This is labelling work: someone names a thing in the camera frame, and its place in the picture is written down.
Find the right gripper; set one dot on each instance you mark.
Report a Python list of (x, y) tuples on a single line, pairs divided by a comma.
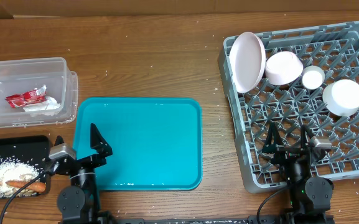
[(285, 152)]

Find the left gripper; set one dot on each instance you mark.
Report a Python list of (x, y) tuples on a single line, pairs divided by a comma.
[(101, 148)]

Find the white napkin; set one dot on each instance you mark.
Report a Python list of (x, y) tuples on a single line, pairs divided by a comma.
[(49, 104)]

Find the red snack wrapper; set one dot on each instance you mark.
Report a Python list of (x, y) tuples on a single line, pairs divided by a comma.
[(34, 96)]

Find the white upturned cup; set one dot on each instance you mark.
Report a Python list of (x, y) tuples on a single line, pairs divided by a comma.
[(312, 77)]

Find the pale green bowl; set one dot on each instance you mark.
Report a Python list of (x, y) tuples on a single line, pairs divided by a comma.
[(342, 97)]

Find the small white plate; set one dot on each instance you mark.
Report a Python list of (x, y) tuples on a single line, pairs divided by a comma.
[(283, 68)]

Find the rice and peanut scraps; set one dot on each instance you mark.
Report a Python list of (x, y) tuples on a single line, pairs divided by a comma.
[(13, 169)]

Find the large pink plate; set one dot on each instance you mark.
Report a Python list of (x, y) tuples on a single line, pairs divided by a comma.
[(247, 60)]

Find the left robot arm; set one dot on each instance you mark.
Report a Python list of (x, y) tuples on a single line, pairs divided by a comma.
[(80, 201)]

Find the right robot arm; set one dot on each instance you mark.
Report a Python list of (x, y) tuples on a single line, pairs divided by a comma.
[(309, 195)]

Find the black waste tray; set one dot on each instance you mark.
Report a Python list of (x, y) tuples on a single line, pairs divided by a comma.
[(32, 149)]

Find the grey dishwasher rack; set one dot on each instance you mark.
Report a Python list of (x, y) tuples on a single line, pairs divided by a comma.
[(335, 49)]

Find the clear plastic bin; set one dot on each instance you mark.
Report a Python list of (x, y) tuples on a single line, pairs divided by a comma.
[(20, 76)]

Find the teal plastic tray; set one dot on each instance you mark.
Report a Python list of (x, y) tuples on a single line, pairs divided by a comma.
[(156, 142)]

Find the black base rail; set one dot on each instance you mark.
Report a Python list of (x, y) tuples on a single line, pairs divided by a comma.
[(198, 221)]

